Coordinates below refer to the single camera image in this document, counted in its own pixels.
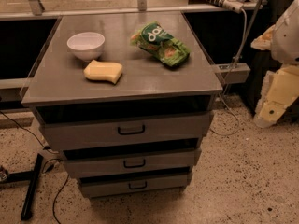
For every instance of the black metal stand foot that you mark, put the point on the black metal stand foot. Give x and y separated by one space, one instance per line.
32 177

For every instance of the grey middle drawer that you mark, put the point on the grey middle drawer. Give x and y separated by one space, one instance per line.
125 164

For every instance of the grey drawer cabinet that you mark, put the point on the grey drawer cabinet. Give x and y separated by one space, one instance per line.
58 114

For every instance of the grey top drawer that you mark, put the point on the grey top drawer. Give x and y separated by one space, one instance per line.
117 132

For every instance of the yellow sponge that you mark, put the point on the yellow sponge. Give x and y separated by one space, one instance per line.
103 71

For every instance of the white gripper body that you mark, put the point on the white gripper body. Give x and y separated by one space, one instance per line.
287 37

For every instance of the white bowl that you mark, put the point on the white bowl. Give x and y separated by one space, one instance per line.
86 46

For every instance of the green chip bag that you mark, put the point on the green chip bag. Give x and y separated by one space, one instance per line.
153 39

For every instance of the grey drawer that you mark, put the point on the grey drawer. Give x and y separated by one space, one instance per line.
146 183
125 164
117 132

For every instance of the grey bottom drawer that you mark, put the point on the grey bottom drawer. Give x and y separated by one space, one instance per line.
146 183

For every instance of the grey metal rail frame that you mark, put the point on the grey metal rail frame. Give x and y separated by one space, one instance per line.
124 6

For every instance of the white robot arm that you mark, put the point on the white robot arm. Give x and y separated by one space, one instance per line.
282 39

